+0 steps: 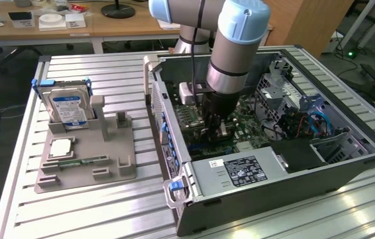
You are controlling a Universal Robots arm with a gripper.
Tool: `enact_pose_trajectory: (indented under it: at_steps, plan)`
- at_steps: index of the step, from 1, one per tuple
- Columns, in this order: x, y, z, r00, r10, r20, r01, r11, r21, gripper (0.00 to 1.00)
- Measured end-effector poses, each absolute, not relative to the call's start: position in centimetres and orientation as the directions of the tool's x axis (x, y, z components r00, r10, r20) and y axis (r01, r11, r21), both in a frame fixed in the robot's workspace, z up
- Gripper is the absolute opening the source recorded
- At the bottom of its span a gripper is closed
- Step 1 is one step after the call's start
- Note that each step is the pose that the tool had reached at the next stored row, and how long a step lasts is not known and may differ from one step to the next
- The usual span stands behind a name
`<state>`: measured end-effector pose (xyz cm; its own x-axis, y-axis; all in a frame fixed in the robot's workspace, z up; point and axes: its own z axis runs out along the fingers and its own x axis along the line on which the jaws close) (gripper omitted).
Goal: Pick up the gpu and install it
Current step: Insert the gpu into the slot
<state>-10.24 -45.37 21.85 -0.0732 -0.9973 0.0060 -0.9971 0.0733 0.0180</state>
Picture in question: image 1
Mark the black fan housing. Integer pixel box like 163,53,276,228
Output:
276,114,303,139

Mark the white desk frame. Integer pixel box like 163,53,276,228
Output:
339,0,375,68

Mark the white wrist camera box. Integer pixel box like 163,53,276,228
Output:
179,82,208,105

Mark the small silver chipset heatsink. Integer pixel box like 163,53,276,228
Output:
239,142,257,152

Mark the plain white box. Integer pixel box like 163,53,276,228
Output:
64,12,88,30

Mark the grey parts rack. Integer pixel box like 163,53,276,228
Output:
33,95,139,195

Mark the green motherboard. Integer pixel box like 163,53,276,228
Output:
165,83,264,162

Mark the grey power supply unit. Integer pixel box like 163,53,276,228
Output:
189,146,289,198

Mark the open black PC case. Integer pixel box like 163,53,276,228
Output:
141,46,375,237

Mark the wooden desk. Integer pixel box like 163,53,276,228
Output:
0,0,275,54

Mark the silver metal drive bracket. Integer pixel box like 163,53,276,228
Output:
309,131,375,166

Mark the wooden cabinet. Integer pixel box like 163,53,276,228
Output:
256,0,356,58

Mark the red packet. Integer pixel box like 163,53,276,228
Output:
68,2,91,13

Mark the hard disk with blue caddy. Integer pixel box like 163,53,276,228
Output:
29,77,96,132

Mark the black chair base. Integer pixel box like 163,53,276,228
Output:
0,44,44,73

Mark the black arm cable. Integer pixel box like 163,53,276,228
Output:
189,0,207,105

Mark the black round lamp base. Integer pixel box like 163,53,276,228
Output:
100,0,137,19

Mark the green RAM stick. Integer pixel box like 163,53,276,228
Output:
56,155,109,167

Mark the white box round insert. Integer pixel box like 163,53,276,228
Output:
37,13,69,32

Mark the white paper stack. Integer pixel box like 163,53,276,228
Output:
155,18,181,31

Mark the black plastic shroud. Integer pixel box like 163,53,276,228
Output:
271,139,329,174

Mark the silver disk bay cage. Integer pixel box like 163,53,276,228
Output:
255,59,309,125

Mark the black wire bundle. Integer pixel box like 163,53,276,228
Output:
259,117,285,140

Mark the white box black lid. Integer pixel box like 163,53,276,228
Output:
6,11,37,29

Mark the graphics card with metal bracket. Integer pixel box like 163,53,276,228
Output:
187,119,240,146

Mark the orange wire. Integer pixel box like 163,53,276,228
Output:
297,115,308,138

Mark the blue wire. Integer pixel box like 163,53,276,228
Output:
307,112,333,138

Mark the silver CPU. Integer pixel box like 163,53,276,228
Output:
48,139,76,158

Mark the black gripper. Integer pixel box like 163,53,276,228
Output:
201,91,241,143

